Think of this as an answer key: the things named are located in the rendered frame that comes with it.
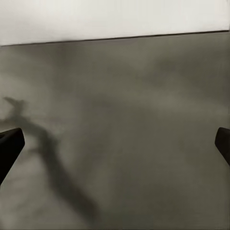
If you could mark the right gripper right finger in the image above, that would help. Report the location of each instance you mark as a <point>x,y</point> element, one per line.
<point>222,141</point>

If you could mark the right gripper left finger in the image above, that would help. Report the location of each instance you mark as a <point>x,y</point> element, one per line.
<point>11,144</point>

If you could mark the desk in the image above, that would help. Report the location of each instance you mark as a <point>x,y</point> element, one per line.
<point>119,134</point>

